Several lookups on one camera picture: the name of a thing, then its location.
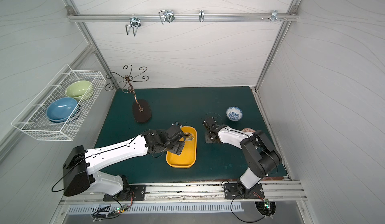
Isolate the yellow plastic storage box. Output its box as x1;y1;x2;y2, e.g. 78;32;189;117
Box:
166;126;197;168

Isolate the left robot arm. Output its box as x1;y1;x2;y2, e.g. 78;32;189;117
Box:
63;123;186;197

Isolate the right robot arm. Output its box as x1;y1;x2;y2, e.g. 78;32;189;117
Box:
203;117;282;194

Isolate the silver screw pile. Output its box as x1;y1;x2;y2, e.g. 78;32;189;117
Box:
184;133;195;142

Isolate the blue white patterned bowl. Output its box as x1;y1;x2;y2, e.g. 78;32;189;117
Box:
226;106;243;122

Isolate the red patterned bowl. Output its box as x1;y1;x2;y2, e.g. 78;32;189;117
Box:
242;128;256;133

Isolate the bronze hook stand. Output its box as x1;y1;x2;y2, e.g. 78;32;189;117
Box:
104;64;152;124

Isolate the green mat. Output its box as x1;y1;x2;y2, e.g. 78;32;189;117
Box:
95;87;269;183

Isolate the white vent strip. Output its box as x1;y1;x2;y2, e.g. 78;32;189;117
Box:
67;202;244;215

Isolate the green bowl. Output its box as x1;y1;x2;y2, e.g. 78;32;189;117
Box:
65;80;94;102

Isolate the small metal hook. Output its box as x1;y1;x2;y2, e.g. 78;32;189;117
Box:
199;10;205;22

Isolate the double metal hook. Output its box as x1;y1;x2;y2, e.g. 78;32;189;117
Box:
125;16;141;36

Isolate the looped metal hook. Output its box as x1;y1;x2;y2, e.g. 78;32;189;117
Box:
158;10;175;25

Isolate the right metal hook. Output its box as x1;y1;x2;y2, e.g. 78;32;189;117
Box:
261;11;287;22

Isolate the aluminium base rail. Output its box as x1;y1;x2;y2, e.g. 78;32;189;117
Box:
60;181;307;204

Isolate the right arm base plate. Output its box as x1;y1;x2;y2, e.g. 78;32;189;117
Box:
222;183;265;200

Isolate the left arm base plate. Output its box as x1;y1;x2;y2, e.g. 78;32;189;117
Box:
103;185;146;202

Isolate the right black cable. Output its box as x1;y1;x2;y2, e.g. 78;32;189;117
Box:
230;193;268;224

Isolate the left black cable bundle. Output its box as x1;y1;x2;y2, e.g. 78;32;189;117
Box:
91;190;134;222

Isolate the white wire basket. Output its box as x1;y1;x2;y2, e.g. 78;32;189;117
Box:
11;65;106;141

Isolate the aluminium cross rail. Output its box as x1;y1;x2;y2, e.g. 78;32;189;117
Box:
68;12;299;23

